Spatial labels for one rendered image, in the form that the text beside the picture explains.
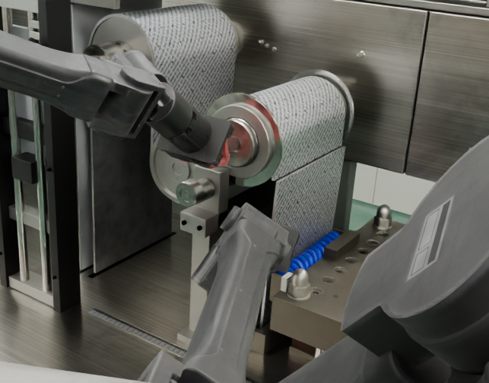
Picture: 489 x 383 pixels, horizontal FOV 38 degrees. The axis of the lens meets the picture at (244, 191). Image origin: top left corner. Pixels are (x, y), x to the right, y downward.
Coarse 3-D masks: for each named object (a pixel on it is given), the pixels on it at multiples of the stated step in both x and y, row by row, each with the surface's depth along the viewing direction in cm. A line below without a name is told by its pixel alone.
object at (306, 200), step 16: (320, 160) 118; (336, 160) 124; (288, 176) 109; (304, 176) 114; (320, 176) 120; (336, 176) 126; (288, 192) 111; (304, 192) 116; (320, 192) 122; (336, 192) 128; (288, 208) 113; (304, 208) 118; (320, 208) 124; (288, 224) 114; (304, 224) 120; (320, 224) 126; (304, 240) 122; (272, 272) 115
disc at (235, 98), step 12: (228, 96) 107; (240, 96) 106; (216, 108) 109; (252, 108) 105; (264, 108) 104; (264, 120) 104; (276, 120) 104; (276, 132) 104; (276, 144) 104; (276, 156) 105; (276, 168) 106; (240, 180) 110; (252, 180) 109; (264, 180) 108
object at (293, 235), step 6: (288, 228) 104; (288, 234) 104; (294, 234) 104; (288, 240) 104; (294, 240) 104; (294, 246) 104; (288, 258) 103; (282, 264) 103; (288, 264) 103; (282, 270) 103; (288, 270) 104
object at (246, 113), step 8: (232, 104) 107; (240, 104) 106; (216, 112) 108; (224, 112) 107; (232, 112) 106; (240, 112) 105; (248, 112) 105; (256, 112) 105; (248, 120) 105; (256, 120) 104; (256, 128) 104; (264, 128) 104; (264, 136) 104; (264, 144) 105; (264, 152) 105; (256, 160) 106; (264, 160) 105; (232, 168) 109; (240, 168) 108; (248, 168) 107; (256, 168) 107; (264, 168) 107; (240, 176) 109; (248, 176) 108
